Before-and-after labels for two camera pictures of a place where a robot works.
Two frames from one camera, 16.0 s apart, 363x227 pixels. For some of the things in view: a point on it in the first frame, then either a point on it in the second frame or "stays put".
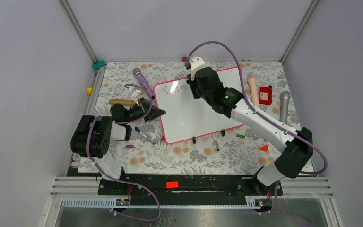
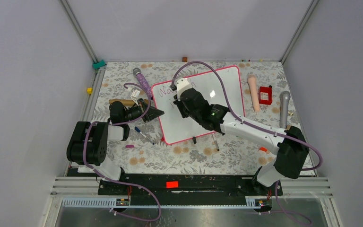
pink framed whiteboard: (185, 117) stays put
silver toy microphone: (284, 99) stays put
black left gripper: (152, 113) stays put
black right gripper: (192, 83) → (179, 104)
